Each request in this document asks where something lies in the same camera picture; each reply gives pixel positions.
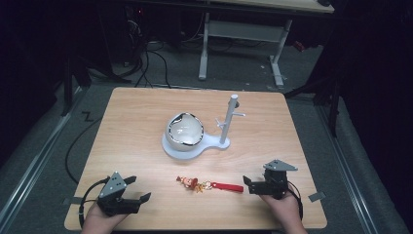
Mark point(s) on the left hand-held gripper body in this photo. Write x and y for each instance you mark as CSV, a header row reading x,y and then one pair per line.
x,y
112,188

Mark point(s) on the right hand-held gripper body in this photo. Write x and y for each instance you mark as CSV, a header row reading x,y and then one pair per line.
x,y
276,180

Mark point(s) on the person's right hand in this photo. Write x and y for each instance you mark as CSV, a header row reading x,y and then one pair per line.
x,y
286,209

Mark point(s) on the person's left hand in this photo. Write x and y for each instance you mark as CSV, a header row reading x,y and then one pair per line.
x,y
97,221

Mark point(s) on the grey tape strip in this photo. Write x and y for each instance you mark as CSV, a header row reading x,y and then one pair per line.
x,y
73,200
316,196

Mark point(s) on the white stand with pegs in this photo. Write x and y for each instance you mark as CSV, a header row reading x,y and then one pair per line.
x,y
224,130

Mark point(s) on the white egg-shaped glossy bowl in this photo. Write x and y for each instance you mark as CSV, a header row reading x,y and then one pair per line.
x,y
184,131

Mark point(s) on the black metal stand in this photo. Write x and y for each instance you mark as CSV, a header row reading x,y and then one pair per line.
x,y
332,107
67,87

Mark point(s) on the desk with white legs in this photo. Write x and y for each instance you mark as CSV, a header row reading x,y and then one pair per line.
x,y
243,31

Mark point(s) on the metal floor rail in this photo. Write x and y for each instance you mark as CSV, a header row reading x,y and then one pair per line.
x,y
352,172
32,170

